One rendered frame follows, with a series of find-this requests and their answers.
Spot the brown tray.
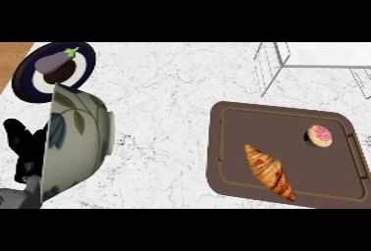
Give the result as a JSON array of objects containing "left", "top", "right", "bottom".
[{"left": 205, "top": 100, "right": 371, "bottom": 210}]

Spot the pink frosted cupcake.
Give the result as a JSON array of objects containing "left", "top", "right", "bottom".
[{"left": 303, "top": 124, "right": 334, "bottom": 148}]

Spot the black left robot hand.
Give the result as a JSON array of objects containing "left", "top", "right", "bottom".
[{"left": 3, "top": 118, "right": 50, "bottom": 184}]

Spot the golden croissant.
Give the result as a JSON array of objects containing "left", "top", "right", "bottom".
[{"left": 244, "top": 144, "right": 297, "bottom": 203}]

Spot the purple eggplant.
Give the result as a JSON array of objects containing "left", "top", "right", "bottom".
[{"left": 34, "top": 46, "right": 81, "bottom": 75}]

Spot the dark blue white plate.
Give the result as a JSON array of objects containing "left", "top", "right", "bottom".
[{"left": 10, "top": 42, "right": 97, "bottom": 104}]

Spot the brown wooden surface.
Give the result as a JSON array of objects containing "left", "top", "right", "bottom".
[{"left": 0, "top": 42, "right": 37, "bottom": 95}]

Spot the floral patterned ceramic bowl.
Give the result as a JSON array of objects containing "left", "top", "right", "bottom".
[{"left": 38, "top": 83, "right": 115, "bottom": 202}]

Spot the white wire tiered shelf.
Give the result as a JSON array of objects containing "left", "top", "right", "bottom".
[{"left": 253, "top": 42, "right": 371, "bottom": 99}]

